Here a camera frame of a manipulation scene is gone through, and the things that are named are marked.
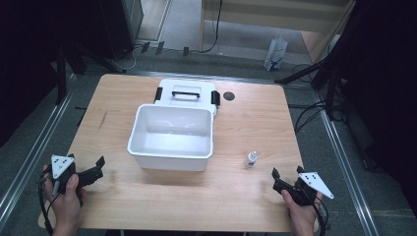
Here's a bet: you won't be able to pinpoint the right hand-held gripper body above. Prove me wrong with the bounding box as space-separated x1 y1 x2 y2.
272 171 335 207

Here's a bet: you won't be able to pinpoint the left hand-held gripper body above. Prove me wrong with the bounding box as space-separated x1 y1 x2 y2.
48 154 104 195

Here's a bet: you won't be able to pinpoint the small clear spray bottle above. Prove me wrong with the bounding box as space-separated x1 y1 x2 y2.
244 150 260 169

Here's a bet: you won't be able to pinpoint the white plastic storage box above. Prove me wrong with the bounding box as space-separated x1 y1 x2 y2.
126 103 215 172

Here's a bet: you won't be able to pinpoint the person's right hand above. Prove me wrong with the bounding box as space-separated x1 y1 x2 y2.
280 189 325 230

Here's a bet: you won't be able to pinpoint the person's left hand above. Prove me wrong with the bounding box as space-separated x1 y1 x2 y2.
42 165 89 230

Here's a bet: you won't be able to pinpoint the black metal stand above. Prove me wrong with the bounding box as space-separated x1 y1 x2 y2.
273 55 348 122
54 40 128 106

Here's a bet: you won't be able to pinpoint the white paper bag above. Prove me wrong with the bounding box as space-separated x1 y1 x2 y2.
263 29 289 73

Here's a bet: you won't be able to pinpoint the dark cabinet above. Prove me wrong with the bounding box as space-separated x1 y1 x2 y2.
97 0 146 61

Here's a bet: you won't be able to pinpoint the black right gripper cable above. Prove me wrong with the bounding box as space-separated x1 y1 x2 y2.
303 188 329 236

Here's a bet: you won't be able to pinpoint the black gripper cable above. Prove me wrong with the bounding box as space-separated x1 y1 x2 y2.
36 165 60 236
303 188 329 236

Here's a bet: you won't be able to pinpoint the metal floor rail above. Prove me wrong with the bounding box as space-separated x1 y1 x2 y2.
313 89 381 236
0 74 79 228

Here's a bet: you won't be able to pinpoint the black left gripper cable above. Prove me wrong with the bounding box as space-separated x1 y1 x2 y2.
36 165 60 236

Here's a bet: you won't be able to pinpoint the black floor cables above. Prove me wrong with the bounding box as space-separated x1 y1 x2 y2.
287 62 332 134

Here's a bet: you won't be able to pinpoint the white floor cable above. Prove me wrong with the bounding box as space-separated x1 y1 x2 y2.
110 44 142 72

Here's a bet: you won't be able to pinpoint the white lid with black handle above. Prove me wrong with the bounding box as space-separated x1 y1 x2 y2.
153 78 221 116

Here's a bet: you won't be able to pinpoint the light wooden furniture frame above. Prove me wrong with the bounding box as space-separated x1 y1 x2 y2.
200 0 357 65

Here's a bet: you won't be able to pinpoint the black hanging cable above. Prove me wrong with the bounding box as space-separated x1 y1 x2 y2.
198 0 224 54

